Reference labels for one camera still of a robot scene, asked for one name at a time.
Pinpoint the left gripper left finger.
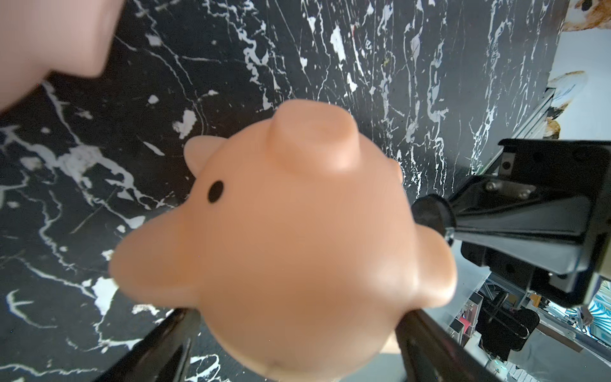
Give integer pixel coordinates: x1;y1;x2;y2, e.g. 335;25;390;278
97;309;200;382

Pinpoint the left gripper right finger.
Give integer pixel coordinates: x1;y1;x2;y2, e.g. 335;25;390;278
396;310;498;382

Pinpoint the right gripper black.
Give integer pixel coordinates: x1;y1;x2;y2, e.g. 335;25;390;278
411;138;610;307

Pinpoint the pink piggy bank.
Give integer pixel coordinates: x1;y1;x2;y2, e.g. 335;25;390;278
1;0;124;111
109;100;458;381

